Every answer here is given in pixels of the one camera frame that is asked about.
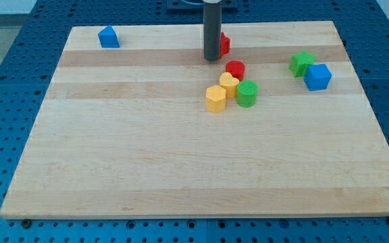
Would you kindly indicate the green cylinder block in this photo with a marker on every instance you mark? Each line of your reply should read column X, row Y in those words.
column 246, row 95

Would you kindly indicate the blue triangular prism block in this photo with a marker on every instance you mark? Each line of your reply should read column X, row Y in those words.
column 108, row 38

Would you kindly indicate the yellow heart block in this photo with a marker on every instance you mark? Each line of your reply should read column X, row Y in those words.
column 230, row 83

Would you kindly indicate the green star block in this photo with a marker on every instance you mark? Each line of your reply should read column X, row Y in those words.
column 300, row 62

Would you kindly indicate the red cylinder block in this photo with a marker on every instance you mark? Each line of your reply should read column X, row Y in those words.
column 236, row 68

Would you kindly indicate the red star block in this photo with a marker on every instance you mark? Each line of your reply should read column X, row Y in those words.
column 224, row 45

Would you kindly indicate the wooden board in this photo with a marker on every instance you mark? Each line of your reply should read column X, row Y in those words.
column 125, row 134

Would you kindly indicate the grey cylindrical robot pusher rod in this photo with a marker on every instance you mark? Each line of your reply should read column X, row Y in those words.
column 212, row 22

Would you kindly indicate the blue cube block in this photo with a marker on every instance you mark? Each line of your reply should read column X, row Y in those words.
column 317, row 77

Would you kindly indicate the yellow hexagon block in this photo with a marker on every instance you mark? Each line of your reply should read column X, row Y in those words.
column 215, row 99

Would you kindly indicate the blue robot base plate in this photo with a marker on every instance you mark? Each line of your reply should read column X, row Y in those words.
column 183, row 5

